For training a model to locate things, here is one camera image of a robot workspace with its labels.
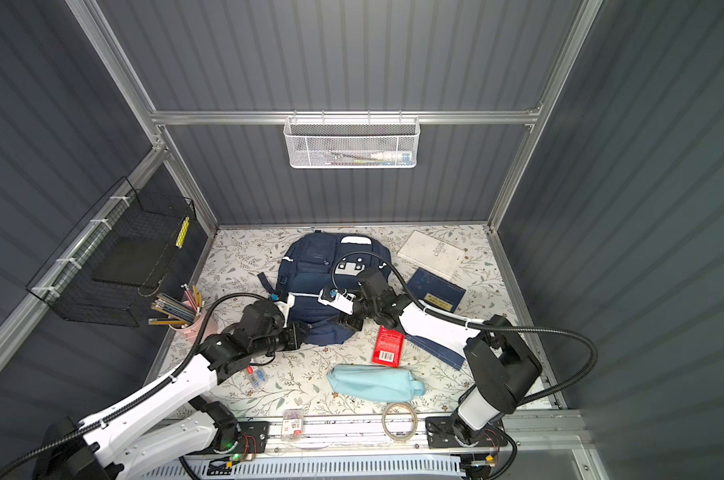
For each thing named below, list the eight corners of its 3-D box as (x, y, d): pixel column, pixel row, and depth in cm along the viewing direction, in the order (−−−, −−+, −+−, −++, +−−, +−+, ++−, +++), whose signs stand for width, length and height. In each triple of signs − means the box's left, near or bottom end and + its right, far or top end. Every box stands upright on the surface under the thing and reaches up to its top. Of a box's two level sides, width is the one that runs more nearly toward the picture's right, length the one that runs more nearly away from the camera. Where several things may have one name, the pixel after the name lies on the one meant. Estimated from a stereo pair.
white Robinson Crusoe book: (397, 256, 113) (397, 253, 112) (413, 233, 121) (413, 229, 119) (451, 281, 106) (453, 277, 104) (465, 255, 114) (466, 251, 112)
